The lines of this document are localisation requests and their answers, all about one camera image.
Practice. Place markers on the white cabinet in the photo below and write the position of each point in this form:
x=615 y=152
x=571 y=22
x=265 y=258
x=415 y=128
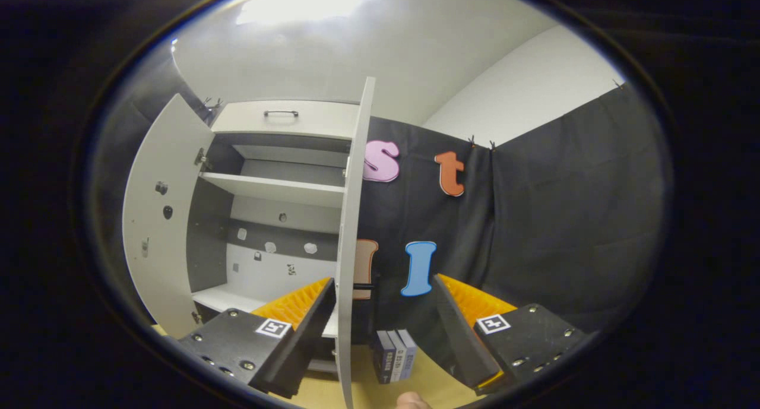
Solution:
x=285 y=207

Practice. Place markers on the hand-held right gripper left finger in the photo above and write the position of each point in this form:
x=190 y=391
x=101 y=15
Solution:
x=309 y=332

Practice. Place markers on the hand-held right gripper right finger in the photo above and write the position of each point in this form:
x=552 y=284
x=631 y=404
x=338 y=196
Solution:
x=460 y=332

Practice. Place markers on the dark blue small box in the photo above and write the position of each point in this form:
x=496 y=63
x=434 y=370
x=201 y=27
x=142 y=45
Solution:
x=383 y=358

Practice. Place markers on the grey small box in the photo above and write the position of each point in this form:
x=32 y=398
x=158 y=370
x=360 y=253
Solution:
x=398 y=355

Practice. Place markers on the white cabinet drawer front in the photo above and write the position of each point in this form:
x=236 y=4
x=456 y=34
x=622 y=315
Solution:
x=320 y=119

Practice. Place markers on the white cabinet shelf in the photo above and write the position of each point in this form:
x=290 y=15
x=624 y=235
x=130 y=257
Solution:
x=273 y=189
x=291 y=155

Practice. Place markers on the light blue small box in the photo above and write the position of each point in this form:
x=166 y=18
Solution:
x=409 y=352

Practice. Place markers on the black backdrop cloth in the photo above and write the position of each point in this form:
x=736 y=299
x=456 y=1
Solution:
x=564 y=219

